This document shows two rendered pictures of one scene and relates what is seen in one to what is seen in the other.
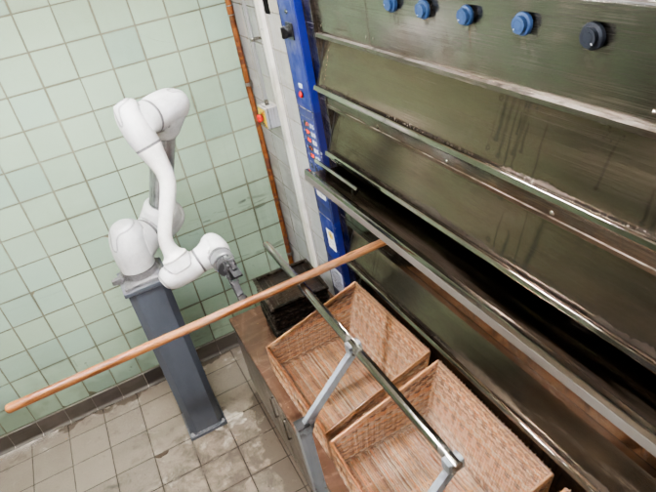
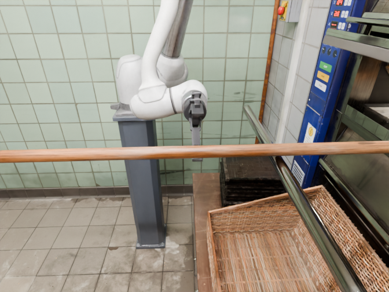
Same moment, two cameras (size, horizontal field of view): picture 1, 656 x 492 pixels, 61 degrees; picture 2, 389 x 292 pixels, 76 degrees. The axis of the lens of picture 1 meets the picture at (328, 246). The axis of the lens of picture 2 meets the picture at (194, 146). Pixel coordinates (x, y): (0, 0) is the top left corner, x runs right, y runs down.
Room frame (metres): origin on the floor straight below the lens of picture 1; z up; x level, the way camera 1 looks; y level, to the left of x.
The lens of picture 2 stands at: (1.04, 0.14, 1.50)
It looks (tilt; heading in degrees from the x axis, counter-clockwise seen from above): 30 degrees down; 19
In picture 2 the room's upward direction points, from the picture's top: straight up
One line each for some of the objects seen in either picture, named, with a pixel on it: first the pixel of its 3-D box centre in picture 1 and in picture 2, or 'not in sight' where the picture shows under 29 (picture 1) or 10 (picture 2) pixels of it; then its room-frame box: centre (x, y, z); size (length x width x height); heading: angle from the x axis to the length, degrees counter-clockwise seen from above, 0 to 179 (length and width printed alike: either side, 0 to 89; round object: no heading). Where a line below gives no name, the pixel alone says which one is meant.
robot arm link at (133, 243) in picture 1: (131, 243); (134, 78); (2.12, 0.84, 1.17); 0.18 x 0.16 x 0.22; 147
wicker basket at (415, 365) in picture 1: (345, 361); (285, 270); (1.62, 0.02, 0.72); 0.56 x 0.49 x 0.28; 22
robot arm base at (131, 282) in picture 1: (136, 271); (131, 104); (2.10, 0.87, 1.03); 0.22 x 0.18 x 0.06; 112
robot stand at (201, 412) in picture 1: (177, 354); (145, 183); (2.11, 0.85, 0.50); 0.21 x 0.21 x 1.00; 22
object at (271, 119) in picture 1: (268, 115); (290, 10); (2.57, 0.16, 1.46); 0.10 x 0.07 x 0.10; 21
